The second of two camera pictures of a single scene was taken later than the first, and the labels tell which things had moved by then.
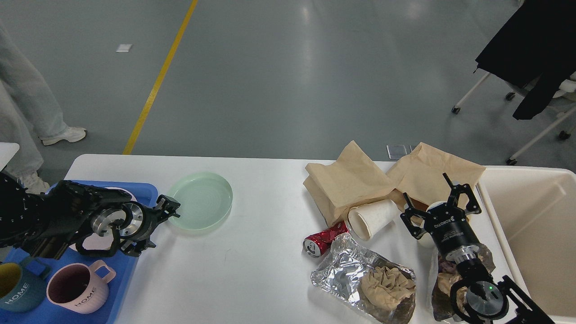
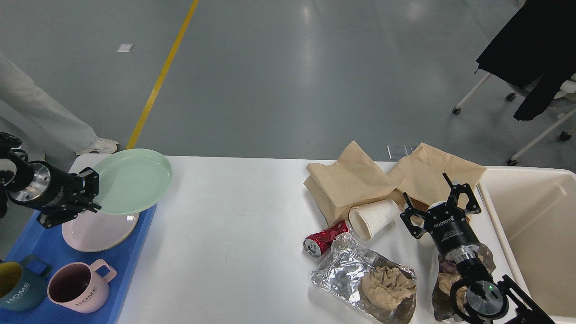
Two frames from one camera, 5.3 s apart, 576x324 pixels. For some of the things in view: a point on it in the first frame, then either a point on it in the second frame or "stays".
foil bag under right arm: x=448 y=272 stays
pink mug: x=81 y=289 stays
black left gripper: x=143 y=219 to x=39 y=185
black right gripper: x=452 y=232 stays
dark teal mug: x=23 y=284 stays
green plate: x=205 y=198 to x=131 y=179
